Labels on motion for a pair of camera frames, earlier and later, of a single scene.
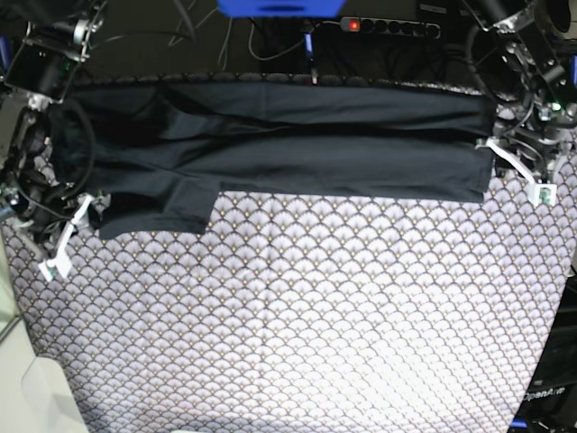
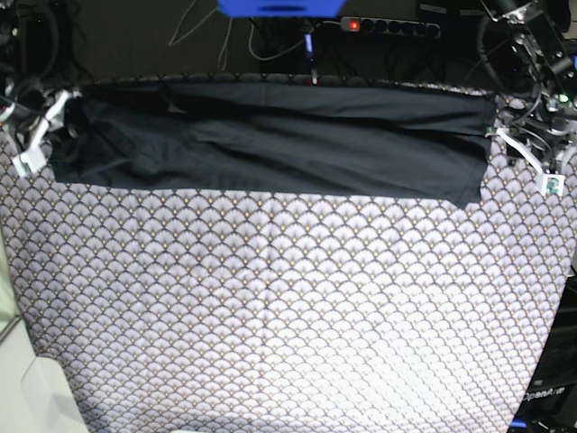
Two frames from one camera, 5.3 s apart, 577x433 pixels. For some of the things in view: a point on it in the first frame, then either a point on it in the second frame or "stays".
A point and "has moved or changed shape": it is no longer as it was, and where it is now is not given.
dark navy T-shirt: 152,158 has moved or changed shape
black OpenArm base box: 549,402 stays
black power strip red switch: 426,30 stays
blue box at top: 281,8 stays
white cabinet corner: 32,400 stays
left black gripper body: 50,207 -> 77,116
